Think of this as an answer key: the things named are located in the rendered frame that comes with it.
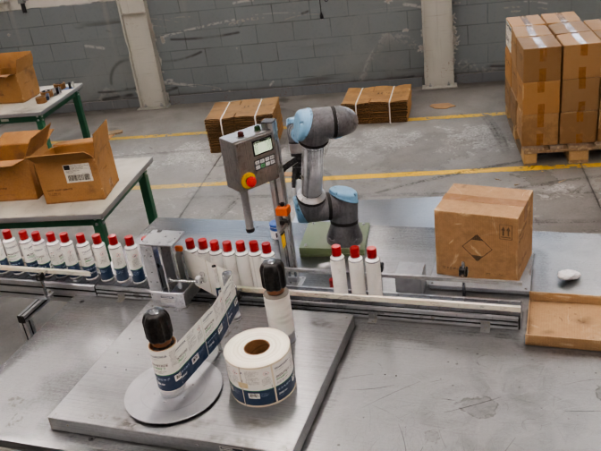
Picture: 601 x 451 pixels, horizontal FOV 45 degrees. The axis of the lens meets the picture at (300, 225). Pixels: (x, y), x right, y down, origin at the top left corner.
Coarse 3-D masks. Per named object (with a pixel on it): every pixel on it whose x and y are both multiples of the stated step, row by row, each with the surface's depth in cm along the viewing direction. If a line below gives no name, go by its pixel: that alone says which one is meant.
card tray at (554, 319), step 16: (544, 304) 251; (560, 304) 250; (576, 304) 249; (592, 304) 248; (528, 320) 244; (544, 320) 243; (560, 320) 242; (576, 320) 241; (592, 320) 240; (528, 336) 232; (544, 336) 230; (560, 336) 229; (576, 336) 234; (592, 336) 233
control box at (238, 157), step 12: (252, 132) 254; (264, 132) 254; (228, 144) 250; (240, 144) 249; (228, 156) 253; (240, 156) 250; (252, 156) 253; (264, 156) 256; (228, 168) 257; (240, 168) 252; (252, 168) 255; (264, 168) 258; (276, 168) 261; (228, 180) 260; (240, 180) 254; (264, 180) 259
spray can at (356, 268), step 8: (352, 248) 252; (352, 256) 253; (360, 256) 254; (352, 264) 253; (360, 264) 253; (352, 272) 255; (360, 272) 255; (352, 280) 256; (360, 280) 256; (352, 288) 258; (360, 288) 257
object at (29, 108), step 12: (36, 96) 625; (60, 96) 615; (72, 96) 639; (0, 108) 602; (12, 108) 597; (24, 108) 592; (36, 108) 588; (48, 108) 589; (0, 120) 592; (12, 120) 590; (24, 120) 589; (36, 120) 586; (84, 120) 656; (84, 132) 660; (48, 144) 595
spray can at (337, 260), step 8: (336, 248) 254; (336, 256) 255; (336, 264) 256; (344, 264) 257; (336, 272) 257; (344, 272) 258; (336, 280) 259; (344, 280) 259; (336, 288) 260; (344, 288) 260
